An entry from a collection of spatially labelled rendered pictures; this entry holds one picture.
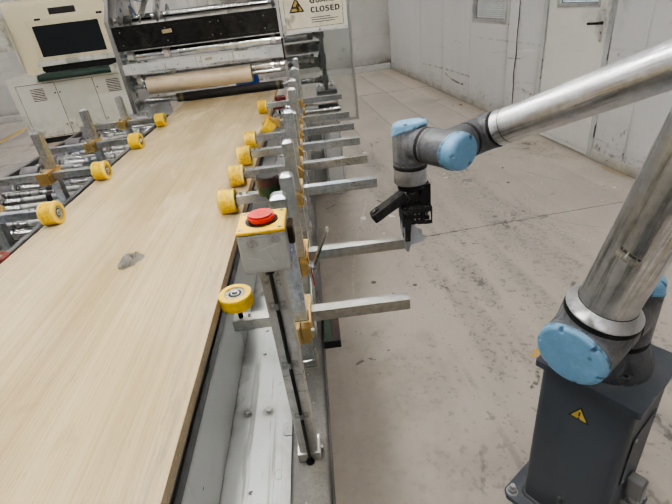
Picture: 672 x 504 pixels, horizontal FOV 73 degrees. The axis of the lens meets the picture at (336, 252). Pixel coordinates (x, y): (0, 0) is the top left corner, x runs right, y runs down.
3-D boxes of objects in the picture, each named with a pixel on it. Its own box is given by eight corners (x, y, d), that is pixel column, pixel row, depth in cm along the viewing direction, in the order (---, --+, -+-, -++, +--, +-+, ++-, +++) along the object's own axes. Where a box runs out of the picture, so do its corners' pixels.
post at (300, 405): (320, 440, 93) (285, 252, 71) (321, 461, 89) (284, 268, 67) (299, 443, 93) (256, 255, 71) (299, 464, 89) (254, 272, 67)
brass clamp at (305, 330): (315, 308, 117) (312, 292, 114) (316, 343, 105) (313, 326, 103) (291, 311, 117) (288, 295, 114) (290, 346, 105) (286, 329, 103)
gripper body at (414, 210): (432, 225, 126) (432, 185, 120) (402, 229, 126) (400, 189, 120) (425, 214, 132) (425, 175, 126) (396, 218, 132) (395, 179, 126)
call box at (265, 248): (294, 251, 72) (286, 206, 68) (293, 274, 66) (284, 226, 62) (250, 256, 72) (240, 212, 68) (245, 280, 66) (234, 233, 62)
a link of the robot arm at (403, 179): (396, 174, 117) (390, 162, 125) (397, 191, 119) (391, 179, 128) (430, 170, 117) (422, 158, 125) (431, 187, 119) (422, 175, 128)
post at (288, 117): (310, 229, 181) (292, 107, 157) (311, 233, 178) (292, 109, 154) (302, 230, 181) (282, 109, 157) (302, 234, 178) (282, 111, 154)
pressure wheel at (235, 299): (245, 315, 117) (235, 278, 112) (266, 325, 113) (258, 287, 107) (221, 332, 112) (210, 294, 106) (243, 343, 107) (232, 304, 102)
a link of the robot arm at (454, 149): (484, 125, 106) (442, 119, 115) (453, 138, 100) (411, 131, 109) (482, 164, 111) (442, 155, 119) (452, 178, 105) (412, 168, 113)
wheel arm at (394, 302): (408, 304, 114) (407, 290, 112) (410, 312, 111) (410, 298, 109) (237, 326, 114) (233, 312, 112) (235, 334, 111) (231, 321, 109)
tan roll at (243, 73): (320, 71, 354) (318, 54, 348) (320, 73, 343) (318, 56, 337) (139, 94, 353) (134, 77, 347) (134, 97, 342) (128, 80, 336)
